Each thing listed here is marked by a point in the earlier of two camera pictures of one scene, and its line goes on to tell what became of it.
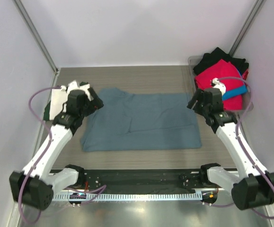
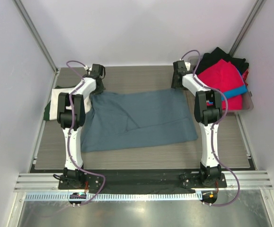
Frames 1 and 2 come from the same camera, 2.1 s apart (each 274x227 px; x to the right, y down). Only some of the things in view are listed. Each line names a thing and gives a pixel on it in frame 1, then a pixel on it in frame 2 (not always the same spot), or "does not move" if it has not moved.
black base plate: [97, 181] does not move
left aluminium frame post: [26, 18] does not move
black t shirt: [219, 54] does not move
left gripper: [95, 104] to [100, 90]
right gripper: [198, 94] to [174, 84]
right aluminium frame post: [257, 6] does not move
